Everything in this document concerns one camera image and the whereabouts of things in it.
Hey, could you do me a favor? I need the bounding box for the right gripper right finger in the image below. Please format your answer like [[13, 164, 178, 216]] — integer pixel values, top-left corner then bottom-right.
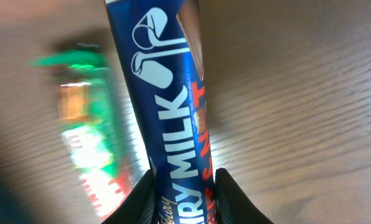
[[215, 168, 273, 224]]

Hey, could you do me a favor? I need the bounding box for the purple Dairy Milk bar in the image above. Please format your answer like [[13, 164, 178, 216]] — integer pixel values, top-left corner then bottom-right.
[[105, 0, 217, 224]]

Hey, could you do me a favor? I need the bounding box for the red green KitKat bar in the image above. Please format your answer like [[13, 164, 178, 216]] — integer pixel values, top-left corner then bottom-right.
[[31, 42, 134, 221]]

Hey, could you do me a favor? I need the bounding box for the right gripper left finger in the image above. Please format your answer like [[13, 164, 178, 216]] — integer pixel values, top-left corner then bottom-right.
[[102, 170, 157, 224]]

